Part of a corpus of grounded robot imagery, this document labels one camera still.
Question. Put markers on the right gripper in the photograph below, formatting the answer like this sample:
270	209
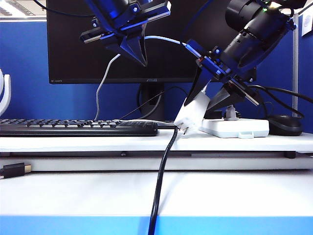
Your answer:
215	66

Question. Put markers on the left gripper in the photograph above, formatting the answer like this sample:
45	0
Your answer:
127	22

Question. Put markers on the white charger block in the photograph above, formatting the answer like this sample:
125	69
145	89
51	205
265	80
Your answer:
193	112

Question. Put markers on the white power strip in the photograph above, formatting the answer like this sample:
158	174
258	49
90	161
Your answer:
234	128

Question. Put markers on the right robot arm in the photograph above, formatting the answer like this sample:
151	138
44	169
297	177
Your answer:
256	24

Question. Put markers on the small black box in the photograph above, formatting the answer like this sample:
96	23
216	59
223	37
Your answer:
215	114

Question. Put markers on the black computer monitor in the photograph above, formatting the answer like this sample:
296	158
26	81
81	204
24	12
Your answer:
73	49

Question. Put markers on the black Logitech mouse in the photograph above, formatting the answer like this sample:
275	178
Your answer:
286	126

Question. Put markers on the black keyboard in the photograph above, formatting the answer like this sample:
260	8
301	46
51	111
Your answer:
73	128

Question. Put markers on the white paper on partition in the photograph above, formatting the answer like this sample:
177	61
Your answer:
307	25

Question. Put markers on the white desk riser board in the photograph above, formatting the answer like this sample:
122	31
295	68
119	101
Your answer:
73	144

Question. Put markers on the white curved stand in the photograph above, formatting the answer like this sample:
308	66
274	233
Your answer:
6	95

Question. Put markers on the black HDMI connector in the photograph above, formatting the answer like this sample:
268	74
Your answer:
13	170

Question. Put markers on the grey partition post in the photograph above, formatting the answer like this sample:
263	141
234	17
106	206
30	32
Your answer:
295	61

